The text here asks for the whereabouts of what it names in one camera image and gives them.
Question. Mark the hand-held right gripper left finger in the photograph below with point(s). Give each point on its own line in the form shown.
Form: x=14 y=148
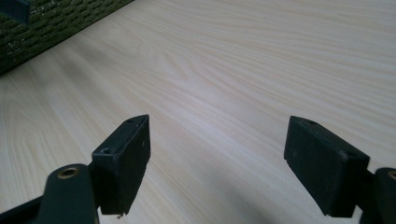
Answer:
x=124 y=165

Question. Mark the green woven mat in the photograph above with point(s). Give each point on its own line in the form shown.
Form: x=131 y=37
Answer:
x=56 y=25

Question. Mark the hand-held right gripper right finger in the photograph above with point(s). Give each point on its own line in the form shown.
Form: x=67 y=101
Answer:
x=327 y=174

